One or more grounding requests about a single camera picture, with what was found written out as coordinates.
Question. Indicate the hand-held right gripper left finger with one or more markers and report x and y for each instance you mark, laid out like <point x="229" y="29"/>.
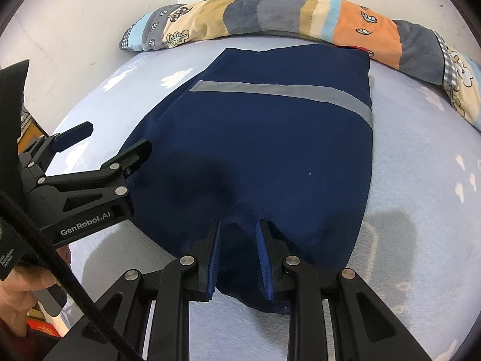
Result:
<point x="215" y="263"/>

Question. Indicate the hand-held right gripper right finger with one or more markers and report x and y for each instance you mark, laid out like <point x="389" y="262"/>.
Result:
<point x="265" y="263"/>

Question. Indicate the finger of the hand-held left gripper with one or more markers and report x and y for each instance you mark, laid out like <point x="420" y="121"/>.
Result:
<point x="131" y="156"/>
<point x="71" y="135"/>

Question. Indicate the navy jacket with grey stripe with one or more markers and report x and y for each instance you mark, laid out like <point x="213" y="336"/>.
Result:
<point x="282" y="150"/>

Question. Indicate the person's left hand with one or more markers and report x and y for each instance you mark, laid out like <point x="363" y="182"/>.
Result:
<point x="18" y="293"/>

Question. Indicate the red box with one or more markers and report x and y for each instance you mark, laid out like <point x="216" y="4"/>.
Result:
<point x="41" y="327"/>

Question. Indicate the light blue cloud-print bedsheet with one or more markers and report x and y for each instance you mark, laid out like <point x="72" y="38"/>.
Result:
<point x="413" y="195"/>

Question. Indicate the long patchwork pillow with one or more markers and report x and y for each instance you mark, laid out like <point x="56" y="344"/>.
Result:
<point x="282" y="15"/>

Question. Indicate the red fabric piece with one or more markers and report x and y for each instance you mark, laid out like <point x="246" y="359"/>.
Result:
<point x="359" y="49"/>

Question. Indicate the wooden furniture frame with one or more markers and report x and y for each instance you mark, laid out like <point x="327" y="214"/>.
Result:
<point x="34" y="128"/>

